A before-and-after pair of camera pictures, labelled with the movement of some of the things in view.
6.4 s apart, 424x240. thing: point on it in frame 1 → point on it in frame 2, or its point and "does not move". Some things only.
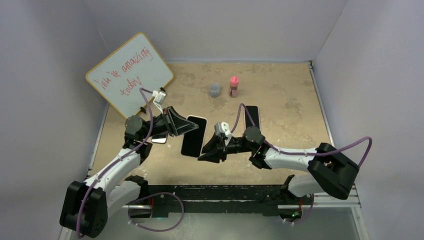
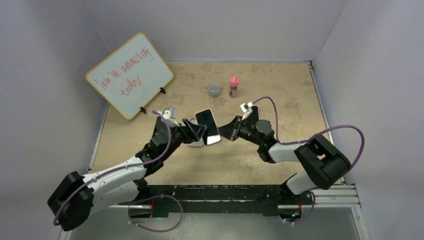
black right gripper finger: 215,156 → 230,131
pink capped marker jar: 234,86 does not move
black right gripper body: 235,145 → 246,132
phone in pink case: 253,111 does not move
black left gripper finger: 179,124 → 195,132
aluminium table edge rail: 321,103 does not move
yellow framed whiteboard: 135,64 does not move
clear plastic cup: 214,88 does not move
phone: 193,142 → 206,118
